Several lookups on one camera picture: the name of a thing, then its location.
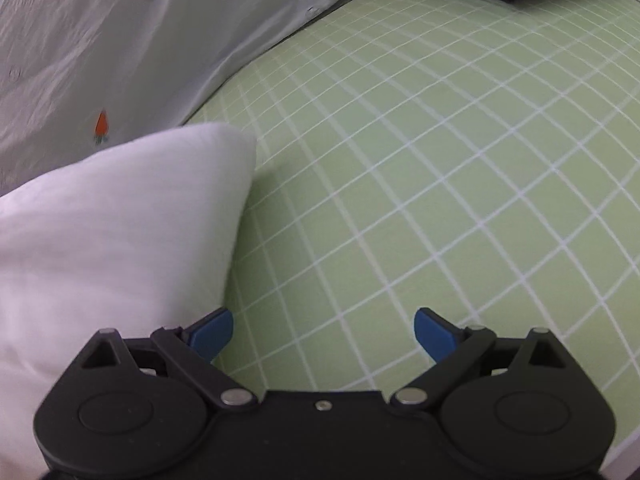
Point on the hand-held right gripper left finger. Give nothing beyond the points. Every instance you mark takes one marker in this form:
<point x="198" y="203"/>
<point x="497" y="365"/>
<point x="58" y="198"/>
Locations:
<point x="215" y="335"/>

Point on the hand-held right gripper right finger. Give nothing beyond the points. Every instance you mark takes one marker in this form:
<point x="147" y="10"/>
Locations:
<point x="435" y="335"/>

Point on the white pants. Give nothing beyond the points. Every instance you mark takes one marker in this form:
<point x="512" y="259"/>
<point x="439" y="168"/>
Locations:
<point x="100" y="235"/>

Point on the green checked bed sheet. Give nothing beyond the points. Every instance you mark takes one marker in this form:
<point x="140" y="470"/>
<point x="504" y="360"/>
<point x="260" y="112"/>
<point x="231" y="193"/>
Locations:
<point x="425" y="160"/>

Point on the grey carrot-print sheet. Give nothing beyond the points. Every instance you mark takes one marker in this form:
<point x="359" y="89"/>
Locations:
<point x="125" y="50"/>

